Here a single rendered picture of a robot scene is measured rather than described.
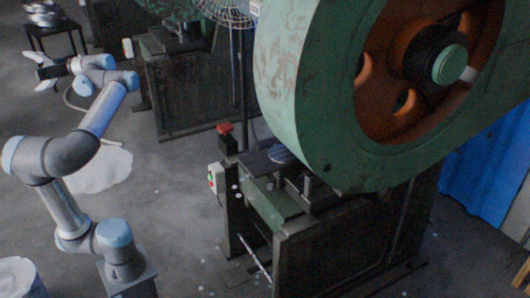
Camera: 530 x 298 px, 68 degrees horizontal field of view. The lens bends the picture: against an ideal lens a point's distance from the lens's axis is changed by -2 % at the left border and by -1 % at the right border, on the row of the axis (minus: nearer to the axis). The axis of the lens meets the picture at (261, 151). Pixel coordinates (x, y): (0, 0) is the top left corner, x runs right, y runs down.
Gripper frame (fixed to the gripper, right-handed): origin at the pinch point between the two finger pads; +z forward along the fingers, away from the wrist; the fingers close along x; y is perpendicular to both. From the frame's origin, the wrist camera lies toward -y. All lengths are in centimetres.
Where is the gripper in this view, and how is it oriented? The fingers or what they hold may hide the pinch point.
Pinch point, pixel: (27, 72)
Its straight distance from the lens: 182.1
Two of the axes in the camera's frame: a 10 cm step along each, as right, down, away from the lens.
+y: 1.5, -4.0, 9.0
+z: -9.8, 0.4, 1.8
